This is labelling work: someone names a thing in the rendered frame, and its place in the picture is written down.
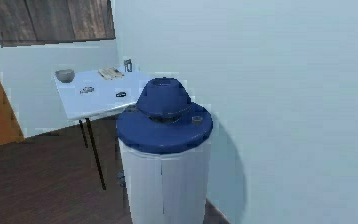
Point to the small grey cup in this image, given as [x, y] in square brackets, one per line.
[128, 65]

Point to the white bin with blue lid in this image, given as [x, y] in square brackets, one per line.
[163, 173]

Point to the beige open book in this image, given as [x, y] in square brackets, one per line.
[110, 73]

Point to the dark wooden wall panel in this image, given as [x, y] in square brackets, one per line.
[53, 20]

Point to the white table with black legs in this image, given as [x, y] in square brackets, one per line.
[100, 96]

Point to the orange wooden door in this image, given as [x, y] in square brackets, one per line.
[0, 110]

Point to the small black and white object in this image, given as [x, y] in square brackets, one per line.
[86, 90]

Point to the grey bowl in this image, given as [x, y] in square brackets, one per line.
[65, 75]

